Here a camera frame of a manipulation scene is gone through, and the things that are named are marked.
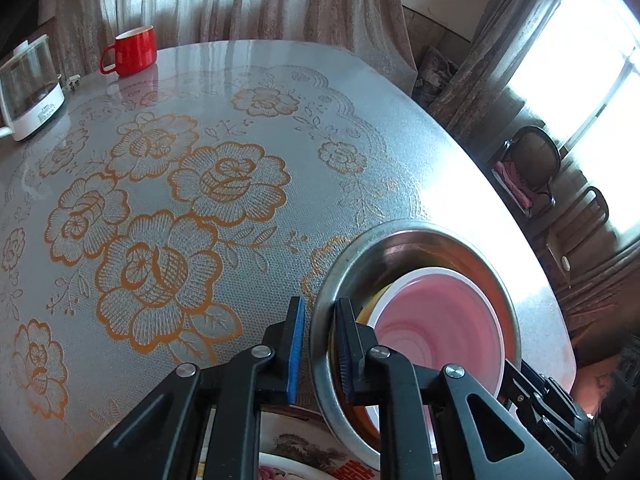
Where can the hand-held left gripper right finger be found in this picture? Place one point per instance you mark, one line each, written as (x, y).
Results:
(350, 360)

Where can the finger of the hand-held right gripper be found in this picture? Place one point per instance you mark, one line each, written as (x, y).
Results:
(517, 385)

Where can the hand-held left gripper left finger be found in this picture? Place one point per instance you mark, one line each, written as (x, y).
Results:
(296, 355)

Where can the yellow plastic bowl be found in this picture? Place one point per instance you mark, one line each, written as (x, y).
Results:
(367, 310)

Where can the white plate with red characters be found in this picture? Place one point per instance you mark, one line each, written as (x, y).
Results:
(305, 447)

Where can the red plastic bowl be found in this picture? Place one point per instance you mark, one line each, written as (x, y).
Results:
(440, 330)

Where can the white plate with pink roses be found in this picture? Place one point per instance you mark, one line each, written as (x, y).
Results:
(272, 472)

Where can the stainless steel bowl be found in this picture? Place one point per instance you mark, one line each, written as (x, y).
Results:
(415, 245)

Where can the person's right forearm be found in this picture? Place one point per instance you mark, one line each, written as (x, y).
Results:
(607, 442)

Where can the dark metal chair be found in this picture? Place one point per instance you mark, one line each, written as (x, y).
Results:
(592, 210)

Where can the dark chair with pink cloth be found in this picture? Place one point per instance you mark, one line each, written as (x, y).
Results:
(537, 152)

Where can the leaning framed picture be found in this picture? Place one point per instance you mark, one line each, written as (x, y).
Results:
(437, 75)

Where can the bright window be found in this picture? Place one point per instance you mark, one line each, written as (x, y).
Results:
(590, 85)

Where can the narrow grey lace curtain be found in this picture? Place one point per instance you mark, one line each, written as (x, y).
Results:
(500, 50)

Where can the red mug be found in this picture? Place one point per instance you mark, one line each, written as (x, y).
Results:
(135, 52)

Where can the white power plug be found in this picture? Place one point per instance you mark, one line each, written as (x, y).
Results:
(74, 82)

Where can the wide grey lace curtain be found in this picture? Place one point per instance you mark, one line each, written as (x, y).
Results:
(250, 5)

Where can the white glass electric kettle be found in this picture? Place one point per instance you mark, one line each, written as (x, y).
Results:
(35, 105)

